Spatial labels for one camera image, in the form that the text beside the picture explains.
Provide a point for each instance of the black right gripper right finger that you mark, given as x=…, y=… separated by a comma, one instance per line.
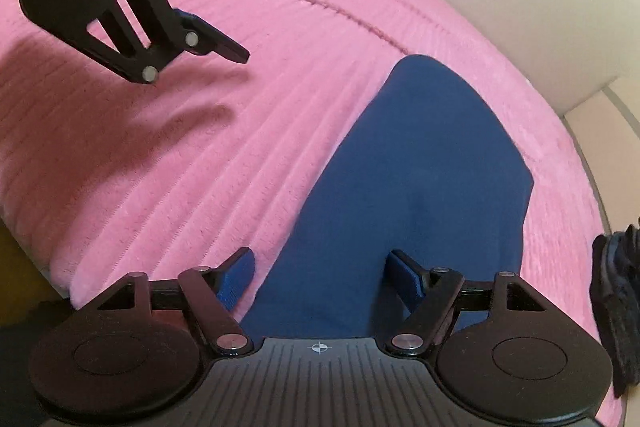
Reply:
x=499, y=349

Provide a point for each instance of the navy blue garment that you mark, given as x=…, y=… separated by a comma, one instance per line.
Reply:
x=428, y=170

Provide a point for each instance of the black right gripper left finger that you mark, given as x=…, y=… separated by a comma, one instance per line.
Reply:
x=141, y=346

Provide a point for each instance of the beige wooden headboard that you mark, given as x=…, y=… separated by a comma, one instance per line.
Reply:
x=606, y=130

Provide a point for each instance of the stack of dark folded clothes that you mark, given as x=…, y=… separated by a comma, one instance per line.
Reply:
x=614, y=295

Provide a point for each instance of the pink bed blanket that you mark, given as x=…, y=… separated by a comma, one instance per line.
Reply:
x=101, y=177

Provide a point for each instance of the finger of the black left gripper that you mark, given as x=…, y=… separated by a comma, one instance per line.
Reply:
x=135, y=39

